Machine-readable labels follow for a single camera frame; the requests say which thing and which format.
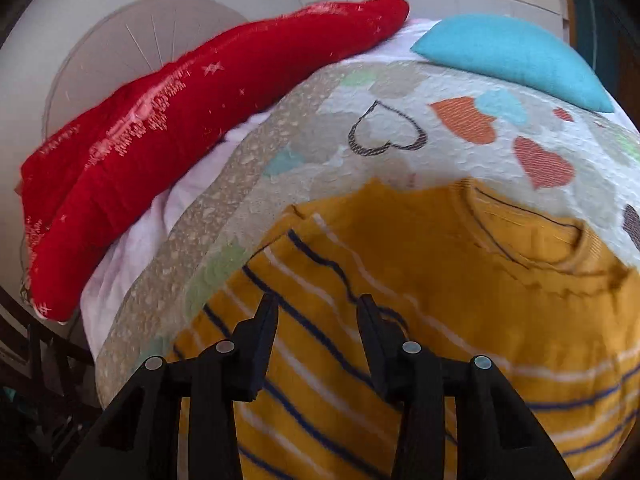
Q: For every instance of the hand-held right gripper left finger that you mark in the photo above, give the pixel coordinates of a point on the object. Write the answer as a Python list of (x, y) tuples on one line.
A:
[(262, 340)]

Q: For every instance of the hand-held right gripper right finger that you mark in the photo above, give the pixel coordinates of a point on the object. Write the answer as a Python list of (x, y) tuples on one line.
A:
[(372, 335)]

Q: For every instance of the teal curtain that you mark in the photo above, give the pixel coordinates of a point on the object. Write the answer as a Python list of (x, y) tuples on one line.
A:
[(590, 15)]

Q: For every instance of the grey round headboard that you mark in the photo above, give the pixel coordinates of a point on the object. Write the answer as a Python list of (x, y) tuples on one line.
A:
[(125, 20)]

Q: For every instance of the red patterned pillow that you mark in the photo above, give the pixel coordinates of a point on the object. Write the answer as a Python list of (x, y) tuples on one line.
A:
[(175, 125)]

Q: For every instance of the heart printed bedspread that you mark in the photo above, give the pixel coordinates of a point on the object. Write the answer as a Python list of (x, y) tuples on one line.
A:
[(320, 160)]

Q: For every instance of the white bed sheet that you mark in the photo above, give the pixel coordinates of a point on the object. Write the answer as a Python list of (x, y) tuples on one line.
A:
[(150, 225)]

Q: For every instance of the light blue pillow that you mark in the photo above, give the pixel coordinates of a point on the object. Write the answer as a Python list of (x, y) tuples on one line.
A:
[(515, 55)]

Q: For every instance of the yellow striped sweater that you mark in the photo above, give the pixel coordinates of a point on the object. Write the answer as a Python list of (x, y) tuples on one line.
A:
[(450, 285)]

